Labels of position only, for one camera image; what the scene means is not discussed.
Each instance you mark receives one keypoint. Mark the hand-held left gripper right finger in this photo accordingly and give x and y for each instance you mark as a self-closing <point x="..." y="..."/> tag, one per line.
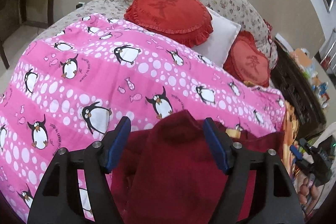
<point x="215" y="145"/>

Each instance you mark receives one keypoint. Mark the dark carved wooden cabinet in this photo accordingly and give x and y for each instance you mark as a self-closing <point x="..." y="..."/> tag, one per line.
<point x="294" y="82"/>

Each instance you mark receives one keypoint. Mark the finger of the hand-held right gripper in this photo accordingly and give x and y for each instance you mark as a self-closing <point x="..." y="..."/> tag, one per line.
<point x="296" y="153"/>

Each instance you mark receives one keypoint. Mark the dark wooden desk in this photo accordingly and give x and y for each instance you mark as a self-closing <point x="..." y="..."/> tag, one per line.
<point x="10" y="11"/>

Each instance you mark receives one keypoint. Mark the pink penguin print blanket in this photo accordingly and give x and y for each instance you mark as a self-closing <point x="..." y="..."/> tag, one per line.
<point x="78" y="82"/>

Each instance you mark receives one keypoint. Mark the white pillow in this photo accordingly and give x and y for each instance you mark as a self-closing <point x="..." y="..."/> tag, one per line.
<point x="220" y="35"/>

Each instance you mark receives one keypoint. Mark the red ruffled cloth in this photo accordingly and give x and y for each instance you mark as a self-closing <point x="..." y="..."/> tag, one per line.
<point x="269" y="28"/>

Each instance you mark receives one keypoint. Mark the orange printed blanket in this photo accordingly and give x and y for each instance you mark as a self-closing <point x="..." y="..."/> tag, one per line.
<point x="291" y="119"/>

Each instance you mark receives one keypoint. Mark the heap of colourful packets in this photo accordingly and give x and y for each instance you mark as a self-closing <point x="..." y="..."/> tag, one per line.
<point x="315" y="74"/>

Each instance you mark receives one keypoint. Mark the red heart-shaped ruffled pillow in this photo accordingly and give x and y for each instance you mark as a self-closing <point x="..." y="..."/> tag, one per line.
<point x="168" y="11"/>
<point x="249" y="61"/>

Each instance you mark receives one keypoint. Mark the dark red knitted sweater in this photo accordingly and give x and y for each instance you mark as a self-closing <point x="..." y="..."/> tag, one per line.
<point x="178" y="161"/>

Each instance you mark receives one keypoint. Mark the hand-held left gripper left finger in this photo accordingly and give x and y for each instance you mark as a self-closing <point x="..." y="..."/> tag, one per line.
<point x="119" y="145"/>

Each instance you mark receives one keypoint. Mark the metal tube rack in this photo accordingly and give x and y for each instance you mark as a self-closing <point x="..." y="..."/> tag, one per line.
<point x="329" y="50"/>

